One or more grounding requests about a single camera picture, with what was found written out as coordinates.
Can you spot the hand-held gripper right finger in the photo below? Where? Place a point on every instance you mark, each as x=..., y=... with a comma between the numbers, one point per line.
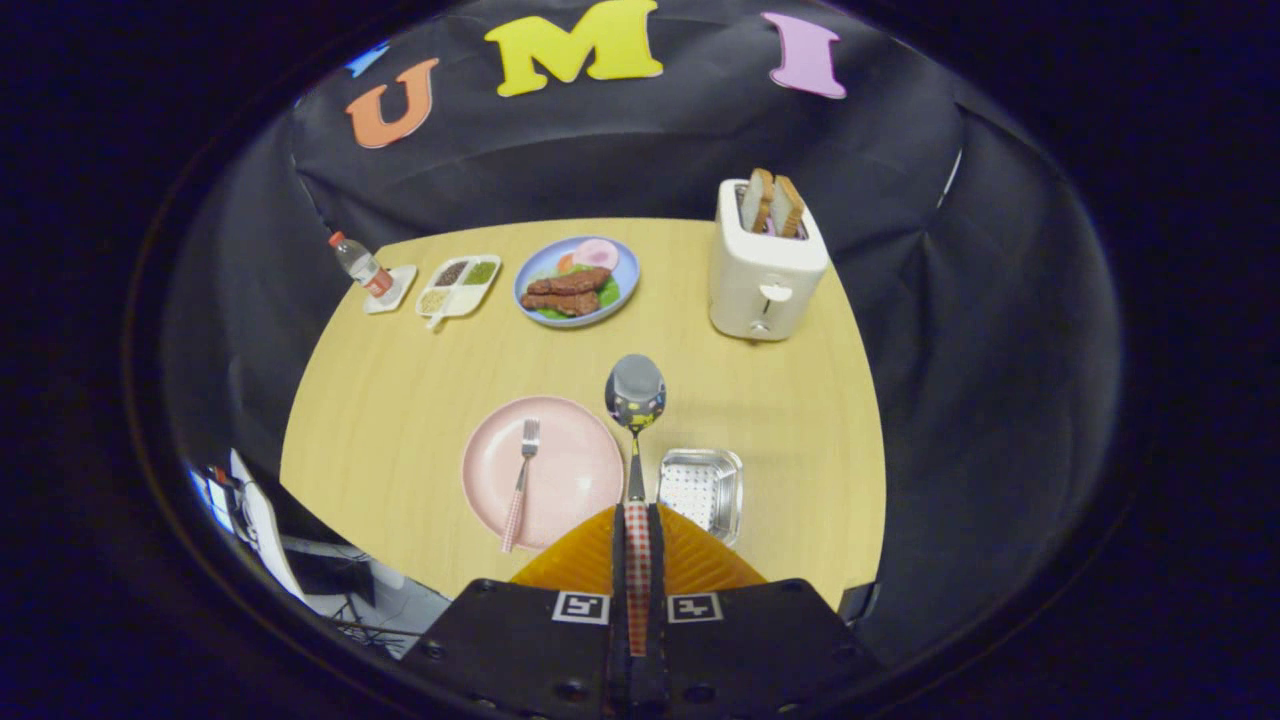
x=657, y=600

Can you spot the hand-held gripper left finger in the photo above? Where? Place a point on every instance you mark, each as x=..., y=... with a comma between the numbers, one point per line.
x=619, y=600

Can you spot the metal drainer basket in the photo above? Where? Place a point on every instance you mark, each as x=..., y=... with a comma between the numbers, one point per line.
x=700, y=490

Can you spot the pink plate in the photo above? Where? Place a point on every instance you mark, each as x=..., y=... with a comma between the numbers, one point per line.
x=570, y=470

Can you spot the dark box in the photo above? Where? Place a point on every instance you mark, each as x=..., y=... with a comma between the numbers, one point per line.
x=330, y=575

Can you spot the brown meat strip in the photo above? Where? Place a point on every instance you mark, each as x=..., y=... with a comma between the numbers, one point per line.
x=560, y=303
x=570, y=282

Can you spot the white toaster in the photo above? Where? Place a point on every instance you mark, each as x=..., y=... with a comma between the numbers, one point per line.
x=760, y=280

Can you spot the white divided condiment tray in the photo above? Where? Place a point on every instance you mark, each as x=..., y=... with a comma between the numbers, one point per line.
x=455, y=297

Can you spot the blue plate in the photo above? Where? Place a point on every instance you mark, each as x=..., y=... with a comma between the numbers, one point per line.
x=540, y=262

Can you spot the pink ham slice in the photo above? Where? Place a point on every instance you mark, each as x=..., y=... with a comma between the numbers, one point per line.
x=597, y=253

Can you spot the white panel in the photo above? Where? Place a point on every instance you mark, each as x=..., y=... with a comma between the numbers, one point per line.
x=262, y=520

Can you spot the white square coaster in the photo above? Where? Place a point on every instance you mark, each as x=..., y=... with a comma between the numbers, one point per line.
x=403, y=286

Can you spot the toast slice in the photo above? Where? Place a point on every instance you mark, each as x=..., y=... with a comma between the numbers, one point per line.
x=757, y=200
x=787, y=207

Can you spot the clear water bottle red label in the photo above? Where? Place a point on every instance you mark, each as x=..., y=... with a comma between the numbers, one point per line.
x=360, y=265

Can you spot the black backdrop cloth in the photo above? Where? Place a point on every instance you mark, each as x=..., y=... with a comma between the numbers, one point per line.
x=650, y=150

